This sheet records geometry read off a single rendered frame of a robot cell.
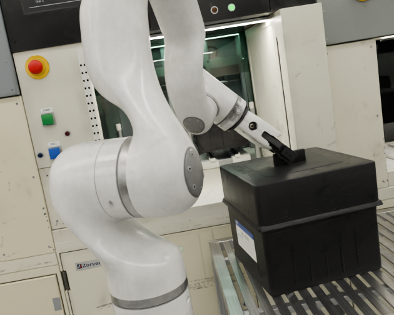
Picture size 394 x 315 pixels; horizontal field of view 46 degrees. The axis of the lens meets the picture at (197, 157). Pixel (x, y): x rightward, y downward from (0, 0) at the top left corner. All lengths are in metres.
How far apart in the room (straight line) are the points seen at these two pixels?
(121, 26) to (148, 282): 0.36
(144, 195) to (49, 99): 0.83
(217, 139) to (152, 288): 1.29
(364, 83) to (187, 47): 0.70
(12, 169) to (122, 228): 0.79
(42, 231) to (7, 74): 0.47
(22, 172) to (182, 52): 0.70
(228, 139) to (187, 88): 1.00
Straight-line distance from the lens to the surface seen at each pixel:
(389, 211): 1.53
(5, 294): 1.58
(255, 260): 1.10
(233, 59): 1.89
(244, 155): 1.94
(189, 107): 0.94
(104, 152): 0.65
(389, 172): 1.56
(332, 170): 1.03
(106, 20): 0.67
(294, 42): 1.37
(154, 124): 0.62
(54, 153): 1.40
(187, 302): 0.73
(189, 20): 0.94
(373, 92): 1.51
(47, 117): 1.39
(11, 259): 1.53
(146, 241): 0.70
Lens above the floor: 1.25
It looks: 10 degrees down
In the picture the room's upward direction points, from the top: 9 degrees counter-clockwise
